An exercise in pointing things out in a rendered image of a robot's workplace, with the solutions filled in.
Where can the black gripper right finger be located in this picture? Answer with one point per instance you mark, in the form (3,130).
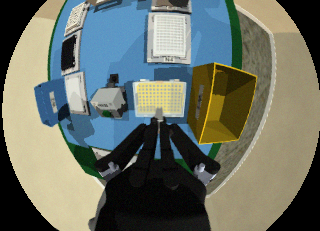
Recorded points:
(205,168)

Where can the blue open-top bin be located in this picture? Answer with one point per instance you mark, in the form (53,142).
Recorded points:
(55,103)

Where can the blue bench mat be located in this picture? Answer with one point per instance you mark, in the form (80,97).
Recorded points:
(114,41)

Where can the yellow open-top bin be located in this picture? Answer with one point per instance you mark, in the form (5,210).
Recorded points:
(227,107)

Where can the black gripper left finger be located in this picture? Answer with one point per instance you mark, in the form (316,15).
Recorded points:
(108,167)

